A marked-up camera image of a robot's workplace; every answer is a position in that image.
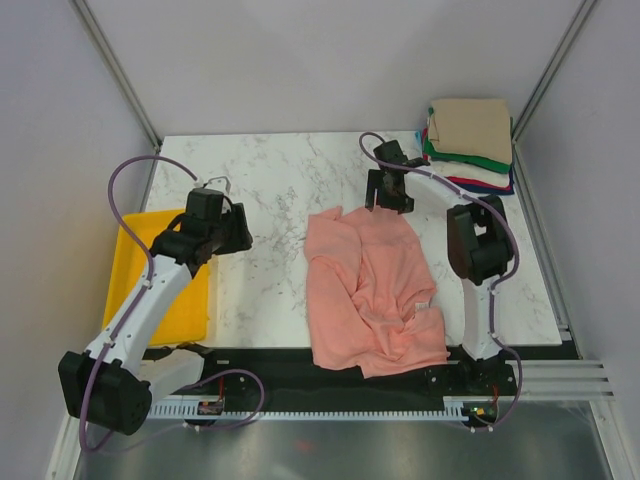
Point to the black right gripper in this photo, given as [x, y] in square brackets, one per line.
[375, 180]

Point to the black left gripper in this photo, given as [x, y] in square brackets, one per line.
[241, 237]

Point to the pink t shirt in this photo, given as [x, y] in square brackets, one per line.
[368, 294]

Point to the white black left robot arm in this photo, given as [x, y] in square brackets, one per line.
[110, 384]

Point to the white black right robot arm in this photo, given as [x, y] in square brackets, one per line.
[481, 247]

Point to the green folded t shirt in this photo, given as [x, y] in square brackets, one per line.
[465, 159]

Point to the white folded t shirt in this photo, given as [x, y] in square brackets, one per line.
[470, 173]

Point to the red folded t shirt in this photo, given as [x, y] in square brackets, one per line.
[472, 177]

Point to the blue folded t shirt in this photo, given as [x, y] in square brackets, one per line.
[494, 166]

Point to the yellow plastic tray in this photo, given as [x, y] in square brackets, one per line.
[186, 320]

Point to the beige folded t shirt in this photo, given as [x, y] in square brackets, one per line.
[472, 130]

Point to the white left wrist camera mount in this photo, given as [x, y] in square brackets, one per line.
[221, 183]

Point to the right aluminium table rail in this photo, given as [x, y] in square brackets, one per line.
[545, 258]

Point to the white slotted cable duct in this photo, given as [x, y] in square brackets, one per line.
[203, 408]

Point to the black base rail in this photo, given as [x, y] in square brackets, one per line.
[291, 379]

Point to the left aluminium frame post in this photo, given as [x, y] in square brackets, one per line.
[103, 47]

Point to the aluminium frame post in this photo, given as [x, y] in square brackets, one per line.
[574, 29]
[103, 47]

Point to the right aluminium frame post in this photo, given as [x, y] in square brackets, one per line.
[574, 29]

